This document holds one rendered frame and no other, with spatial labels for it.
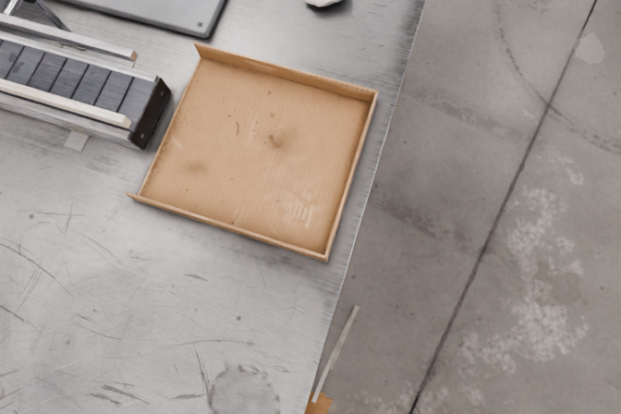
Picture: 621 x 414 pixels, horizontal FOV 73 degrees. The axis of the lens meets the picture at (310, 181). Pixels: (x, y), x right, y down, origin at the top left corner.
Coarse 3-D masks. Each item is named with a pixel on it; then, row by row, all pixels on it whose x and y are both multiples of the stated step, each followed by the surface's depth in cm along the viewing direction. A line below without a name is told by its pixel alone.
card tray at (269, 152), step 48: (192, 96) 67; (240, 96) 66; (288, 96) 66; (336, 96) 66; (192, 144) 64; (240, 144) 64; (288, 144) 64; (336, 144) 64; (144, 192) 63; (192, 192) 62; (240, 192) 62; (288, 192) 62; (336, 192) 61; (288, 240) 60
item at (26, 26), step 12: (0, 24) 58; (12, 24) 57; (24, 24) 57; (36, 24) 57; (48, 36) 57; (60, 36) 56; (72, 36) 56; (84, 36) 56; (84, 48) 57; (96, 48) 55; (108, 48) 55; (120, 48) 55; (132, 60) 55
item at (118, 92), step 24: (0, 48) 65; (24, 48) 65; (0, 72) 64; (24, 72) 64; (48, 72) 64; (72, 72) 64; (96, 72) 63; (72, 96) 63; (96, 96) 62; (120, 96) 62; (144, 96) 62; (96, 120) 61
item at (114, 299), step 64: (256, 0) 72; (384, 0) 71; (192, 64) 69; (320, 64) 68; (384, 64) 68; (0, 128) 67; (64, 128) 67; (384, 128) 64; (0, 192) 64; (64, 192) 63; (0, 256) 61; (64, 256) 61; (128, 256) 60; (192, 256) 60; (256, 256) 60; (0, 320) 58; (64, 320) 58; (128, 320) 58; (192, 320) 57; (256, 320) 57; (320, 320) 57; (0, 384) 56; (64, 384) 56; (128, 384) 55; (192, 384) 55; (256, 384) 55
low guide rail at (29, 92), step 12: (0, 84) 60; (12, 84) 59; (24, 96) 60; (36, 96) 59; (48, 96) 59; (60, 96) 59; (72, 108) 58; (84, 108) 58; (96, 108) 58; (108, 120) 58; (120, 120) 57
